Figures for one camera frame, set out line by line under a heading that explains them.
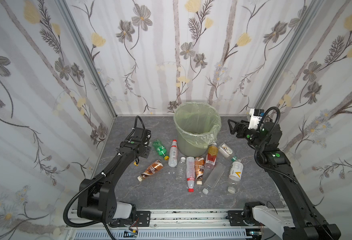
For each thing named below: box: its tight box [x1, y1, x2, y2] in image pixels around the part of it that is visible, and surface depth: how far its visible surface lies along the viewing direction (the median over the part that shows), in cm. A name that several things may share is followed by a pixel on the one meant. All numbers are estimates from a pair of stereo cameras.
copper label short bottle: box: [218, 142, 234, 158], surface depth 97 cm
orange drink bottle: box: [204, 142, 219, 170], surface depth 92 cm
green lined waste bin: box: [173, 101, 222, 157], surface depth 90 cm
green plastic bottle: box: [152, 139, 170, 161], surface depth 97 cm
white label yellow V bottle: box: [227, 155, 244, 194], surface depth 87 cm
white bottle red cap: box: [168, 139, 178, 168], surface depth 95 cm
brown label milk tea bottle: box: [194, 156, 205, 185], surface depth 89 cm
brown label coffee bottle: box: [137, 160, 164, 182], surface depth 88 cm
